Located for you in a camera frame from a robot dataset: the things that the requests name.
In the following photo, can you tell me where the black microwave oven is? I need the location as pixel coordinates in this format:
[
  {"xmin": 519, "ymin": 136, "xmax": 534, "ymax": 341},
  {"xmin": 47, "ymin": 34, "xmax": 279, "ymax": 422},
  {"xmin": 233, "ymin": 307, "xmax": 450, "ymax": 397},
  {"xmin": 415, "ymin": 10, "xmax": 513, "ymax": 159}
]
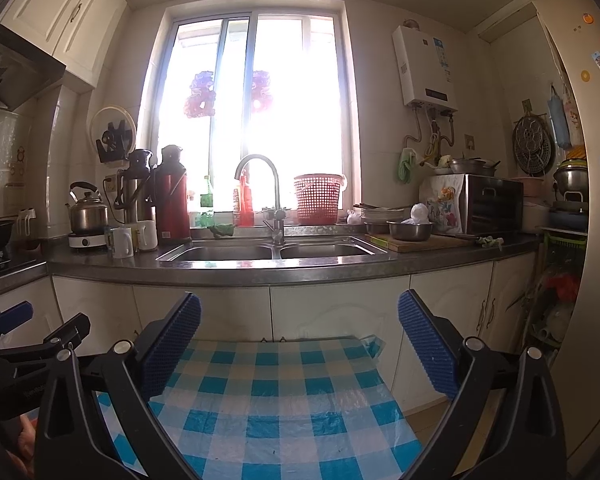
[{"xmin": 458, "ymin": 174, "xmax": 524, "ymax": 236}]

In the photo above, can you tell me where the blue checkered tablecloth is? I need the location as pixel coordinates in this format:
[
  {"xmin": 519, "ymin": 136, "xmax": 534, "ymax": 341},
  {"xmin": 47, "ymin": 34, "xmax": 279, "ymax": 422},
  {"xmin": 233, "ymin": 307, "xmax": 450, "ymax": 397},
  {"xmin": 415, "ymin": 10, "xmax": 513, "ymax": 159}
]
[{"xmin": 95, "ymin": 335, "xmax": 426, "ymax": 480}]

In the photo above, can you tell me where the person's left hand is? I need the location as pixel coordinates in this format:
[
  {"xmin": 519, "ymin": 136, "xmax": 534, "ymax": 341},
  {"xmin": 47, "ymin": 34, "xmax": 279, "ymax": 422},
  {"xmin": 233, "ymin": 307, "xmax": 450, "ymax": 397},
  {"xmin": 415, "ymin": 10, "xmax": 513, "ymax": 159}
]
[{"xmin": 8, "ymin": 414, "xmax": 38, "ymax": 479}]

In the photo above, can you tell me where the white mug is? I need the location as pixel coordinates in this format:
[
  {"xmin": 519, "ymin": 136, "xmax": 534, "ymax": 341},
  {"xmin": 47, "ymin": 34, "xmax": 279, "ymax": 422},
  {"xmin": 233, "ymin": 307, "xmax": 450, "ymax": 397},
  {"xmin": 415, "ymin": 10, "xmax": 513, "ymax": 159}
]
[{"xmin": 107, "ymin": 226, "xmax": 134, "ymax": 259}]

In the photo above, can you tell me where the red thermos flask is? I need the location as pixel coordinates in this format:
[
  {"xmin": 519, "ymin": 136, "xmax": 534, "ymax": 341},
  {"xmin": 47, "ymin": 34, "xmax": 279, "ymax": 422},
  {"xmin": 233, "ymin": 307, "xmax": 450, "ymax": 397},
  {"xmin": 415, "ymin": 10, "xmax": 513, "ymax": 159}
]
[{"xmin": 152, "ymin": 144, "xmax": 190, "ymax": 245}]

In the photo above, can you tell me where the white water heater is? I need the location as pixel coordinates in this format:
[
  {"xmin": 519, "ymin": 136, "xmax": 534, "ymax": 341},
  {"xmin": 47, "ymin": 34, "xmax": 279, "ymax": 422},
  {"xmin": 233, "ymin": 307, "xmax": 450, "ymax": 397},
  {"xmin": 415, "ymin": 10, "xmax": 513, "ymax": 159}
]
[{"xmin": 392, "ymin": 26, "xmax": 458, "ymax": 112}]

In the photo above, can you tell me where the kitchen faucet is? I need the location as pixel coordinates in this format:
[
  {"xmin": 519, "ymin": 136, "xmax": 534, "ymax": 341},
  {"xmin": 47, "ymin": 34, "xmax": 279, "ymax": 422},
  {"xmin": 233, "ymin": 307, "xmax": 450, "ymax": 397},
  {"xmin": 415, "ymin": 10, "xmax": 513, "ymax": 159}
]
[{"xmin": 232, "ymin": 153, "xmax": 287, "ymax": 247}]

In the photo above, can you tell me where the steel kettle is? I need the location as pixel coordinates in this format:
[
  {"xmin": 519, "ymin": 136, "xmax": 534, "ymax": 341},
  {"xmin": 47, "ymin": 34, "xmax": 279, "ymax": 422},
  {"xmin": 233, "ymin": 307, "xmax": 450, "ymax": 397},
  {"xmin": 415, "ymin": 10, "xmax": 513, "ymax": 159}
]
[{"xmin": 67, "ymin": 181, "xmax": 109, "ymax": 236}]

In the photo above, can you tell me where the steel bowl on counter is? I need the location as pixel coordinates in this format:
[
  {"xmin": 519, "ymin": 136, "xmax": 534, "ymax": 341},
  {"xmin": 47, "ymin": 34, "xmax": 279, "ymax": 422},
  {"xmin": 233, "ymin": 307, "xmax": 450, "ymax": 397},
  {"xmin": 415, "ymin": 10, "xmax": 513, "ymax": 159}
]
[{"xmin": 387, "ymin": 221, "xmax": 434, "ymax": 242}]

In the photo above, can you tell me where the red plastic basket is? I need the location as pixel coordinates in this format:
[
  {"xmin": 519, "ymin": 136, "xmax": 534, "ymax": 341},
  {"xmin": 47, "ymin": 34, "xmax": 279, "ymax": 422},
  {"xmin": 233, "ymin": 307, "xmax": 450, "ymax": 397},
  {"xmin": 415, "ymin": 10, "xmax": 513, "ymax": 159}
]
[{"xmin": 294, "ymin": 174, "xmax": 348, "ymax": 226}]

